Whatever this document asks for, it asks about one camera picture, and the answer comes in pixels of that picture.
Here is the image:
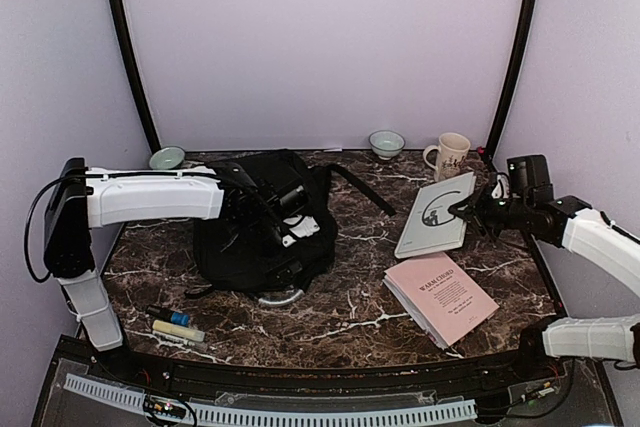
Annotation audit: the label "black front table rail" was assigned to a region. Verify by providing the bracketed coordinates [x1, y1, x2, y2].
[54, 336, 567, 397]

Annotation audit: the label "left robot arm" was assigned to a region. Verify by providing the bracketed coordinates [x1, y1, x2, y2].
[40, 158, 321, 383]

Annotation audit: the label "white cable duct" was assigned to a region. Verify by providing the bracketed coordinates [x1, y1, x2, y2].
[63, 374, 478, 426]

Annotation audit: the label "white mug with print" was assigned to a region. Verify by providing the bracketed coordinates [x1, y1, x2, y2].
[422, 132, 471, 182]

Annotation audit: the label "left black frame post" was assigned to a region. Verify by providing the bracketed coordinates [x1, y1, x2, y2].
[108, 0, 161, 153]

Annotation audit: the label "celadon bowl on tile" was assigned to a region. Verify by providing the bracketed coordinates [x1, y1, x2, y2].
[148, 146, 185, 170]

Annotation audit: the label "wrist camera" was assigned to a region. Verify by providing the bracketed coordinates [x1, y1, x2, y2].
[257, 162, 308, 215]
[507, 154, 553, 203]

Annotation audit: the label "black frame post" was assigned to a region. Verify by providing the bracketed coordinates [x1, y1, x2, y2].
[483, 0, 537, 164]
[108, 0, 161, 153]

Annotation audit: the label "grey book with G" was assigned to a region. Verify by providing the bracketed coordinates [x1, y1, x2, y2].
[394, 172, 476, 259]

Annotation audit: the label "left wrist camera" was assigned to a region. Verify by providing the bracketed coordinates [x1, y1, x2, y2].
[257, 162, 308, 215]

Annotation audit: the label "small circuit board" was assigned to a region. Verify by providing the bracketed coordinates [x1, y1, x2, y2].
[142, 396, 187, 421]

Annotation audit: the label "pink Warm Chord book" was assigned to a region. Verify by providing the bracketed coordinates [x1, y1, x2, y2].
[383, 253, 499, 350]

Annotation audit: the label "right black frame post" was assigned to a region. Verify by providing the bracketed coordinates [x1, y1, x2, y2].
[483, 0, 537, 164]

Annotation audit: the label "black student bag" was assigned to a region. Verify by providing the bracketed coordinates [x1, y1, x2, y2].
[186, 149, 396, 299]

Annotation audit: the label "clear pen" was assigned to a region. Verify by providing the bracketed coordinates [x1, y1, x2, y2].
[160, 335, 207, 352]

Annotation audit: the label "celadon bowl at back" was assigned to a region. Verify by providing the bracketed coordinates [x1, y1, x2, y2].
[368, 130, 405, 160]

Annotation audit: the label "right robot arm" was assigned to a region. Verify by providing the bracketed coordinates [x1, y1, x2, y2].
[448, 184, 639, 381]

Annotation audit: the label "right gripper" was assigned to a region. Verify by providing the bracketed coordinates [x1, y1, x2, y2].
[450, 182, 533, 242]

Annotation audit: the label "black and blue marker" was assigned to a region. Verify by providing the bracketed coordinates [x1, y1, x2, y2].
[145, 305, 190, 327]

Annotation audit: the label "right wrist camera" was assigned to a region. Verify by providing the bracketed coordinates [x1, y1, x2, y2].
[507, 154, 553, 203]

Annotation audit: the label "yellow highlighter pen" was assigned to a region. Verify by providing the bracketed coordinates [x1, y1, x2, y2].
[152, 320, 205, 343]

